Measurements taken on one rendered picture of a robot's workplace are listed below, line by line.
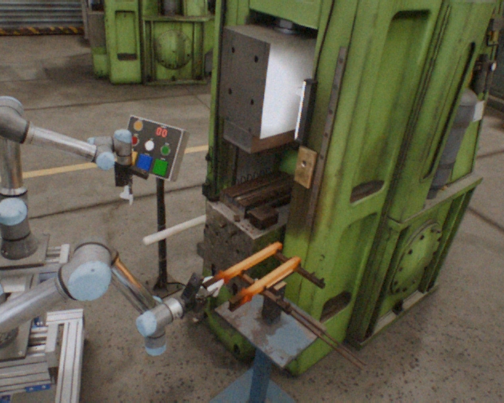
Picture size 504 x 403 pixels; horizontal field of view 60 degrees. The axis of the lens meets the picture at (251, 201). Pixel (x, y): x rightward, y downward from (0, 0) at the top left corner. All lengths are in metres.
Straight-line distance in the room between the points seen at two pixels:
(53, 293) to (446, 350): 2.41
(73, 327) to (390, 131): 1.91
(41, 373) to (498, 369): 2.54
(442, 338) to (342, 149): 1.76
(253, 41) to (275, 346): 1.23
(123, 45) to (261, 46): 5.01
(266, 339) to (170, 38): 5.35
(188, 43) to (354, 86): 5.20
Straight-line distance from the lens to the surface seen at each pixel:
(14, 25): 9.66
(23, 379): 1.96
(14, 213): 2.08
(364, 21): 1.69
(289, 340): 1.92
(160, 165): 2.39
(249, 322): 1.95
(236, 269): 1.78
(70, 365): 2.48
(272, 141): 2.06
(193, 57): 6.87
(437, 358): 3.09
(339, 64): 1.75
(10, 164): 2.13
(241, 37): 1.92
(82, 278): 1.39
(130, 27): 6.70
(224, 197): 2.25
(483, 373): 3.16
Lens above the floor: 2.15
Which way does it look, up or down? 32 degrees down
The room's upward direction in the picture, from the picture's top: 6 degrees clockwise
